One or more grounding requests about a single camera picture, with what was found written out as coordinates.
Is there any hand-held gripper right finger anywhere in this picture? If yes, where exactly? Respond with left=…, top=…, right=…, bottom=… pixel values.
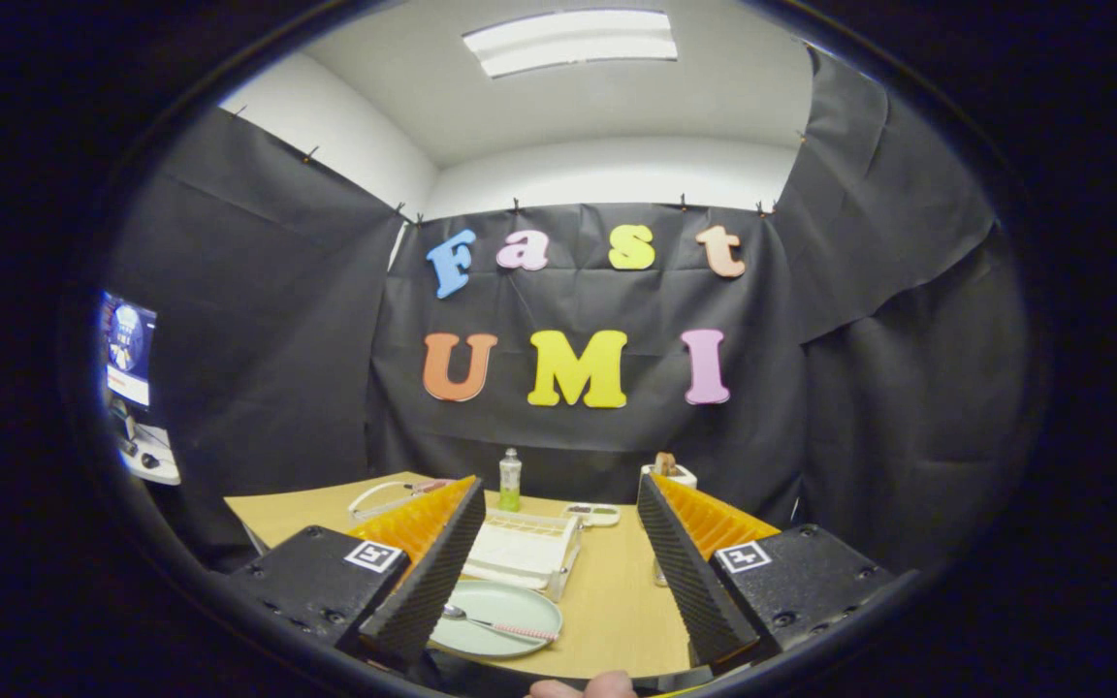
left=637, top=471, right=899, bottom=677

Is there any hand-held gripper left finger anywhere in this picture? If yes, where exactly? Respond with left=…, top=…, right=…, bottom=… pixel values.
left=229, top=475, right=488, bottom=674

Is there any light green plate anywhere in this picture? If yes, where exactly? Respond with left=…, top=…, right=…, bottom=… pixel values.
left=428, top=580, right=564, bottom=660

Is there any white wire dish rack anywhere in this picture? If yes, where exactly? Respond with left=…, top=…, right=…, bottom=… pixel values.
left=347, top=478, right=584, bottom=604

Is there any spoon with pink checked handle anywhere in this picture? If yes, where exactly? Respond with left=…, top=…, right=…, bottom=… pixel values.
left=441, top=603, right=559, bottom=643

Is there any white divided tray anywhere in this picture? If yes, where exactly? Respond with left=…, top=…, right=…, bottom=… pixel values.
left=561, top=502, right=622, bottom=528

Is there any white toaster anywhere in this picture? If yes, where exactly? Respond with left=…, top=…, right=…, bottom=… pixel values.
left=640, top=463, right=698, bottom=491

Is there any clear green drink bottle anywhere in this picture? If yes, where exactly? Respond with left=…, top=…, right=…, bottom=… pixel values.
left=498, top=447, right=524, bottom=513

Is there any black backdrop cloth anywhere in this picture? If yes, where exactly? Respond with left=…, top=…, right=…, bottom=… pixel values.
left=98, top=44, right=1030, bottom=573

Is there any white side table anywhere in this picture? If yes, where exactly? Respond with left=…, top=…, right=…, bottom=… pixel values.
left=112, top=397, right=181, bottom=486

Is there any computer monitor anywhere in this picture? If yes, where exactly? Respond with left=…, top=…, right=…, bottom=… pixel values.
left=98, top=291, right=158, bottom=408

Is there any ceiling light panel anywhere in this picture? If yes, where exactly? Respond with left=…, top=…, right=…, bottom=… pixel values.
left=462, top=9, right=679, bottom=79

